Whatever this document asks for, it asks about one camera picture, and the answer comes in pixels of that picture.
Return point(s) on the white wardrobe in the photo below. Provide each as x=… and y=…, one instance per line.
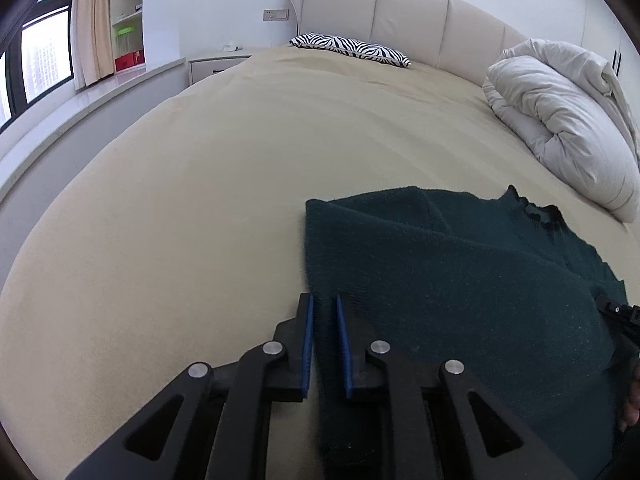
x=607, y=35

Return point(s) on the wall socket panel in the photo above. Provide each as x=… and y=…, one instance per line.
x=276, y=14

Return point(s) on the white folded duvet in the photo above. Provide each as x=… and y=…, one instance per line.
x=565, y=120

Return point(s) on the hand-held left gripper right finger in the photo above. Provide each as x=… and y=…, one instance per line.
x=345, y=350

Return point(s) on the white window ledge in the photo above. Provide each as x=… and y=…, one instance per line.
x=75, y=125

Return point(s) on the white nightstand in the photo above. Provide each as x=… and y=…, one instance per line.
x=215, y=66

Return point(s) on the beige curtain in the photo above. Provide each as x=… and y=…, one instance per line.
x=92, y=25

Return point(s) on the bed with beige sheet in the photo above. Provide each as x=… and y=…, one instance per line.
x=200, y=210

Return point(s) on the green plastic container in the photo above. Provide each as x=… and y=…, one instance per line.
x=125, y=40

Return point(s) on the red box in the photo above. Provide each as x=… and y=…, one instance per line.
x=129, y=62

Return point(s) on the zebra print pillow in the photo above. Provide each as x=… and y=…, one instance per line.
x=350, y=49

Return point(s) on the person's right hand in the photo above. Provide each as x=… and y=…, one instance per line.
x=632, y=410

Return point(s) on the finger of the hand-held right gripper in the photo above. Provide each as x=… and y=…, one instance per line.
x=627, y=315

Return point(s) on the cream padded headboard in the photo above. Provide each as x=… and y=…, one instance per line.
x=410, y=15

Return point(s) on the black framed window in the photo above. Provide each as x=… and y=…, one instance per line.
x=45, y=55

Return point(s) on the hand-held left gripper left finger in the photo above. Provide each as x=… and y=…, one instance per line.
x=307, y=350

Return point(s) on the dark green sweater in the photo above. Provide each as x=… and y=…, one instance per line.
x=475, y=300

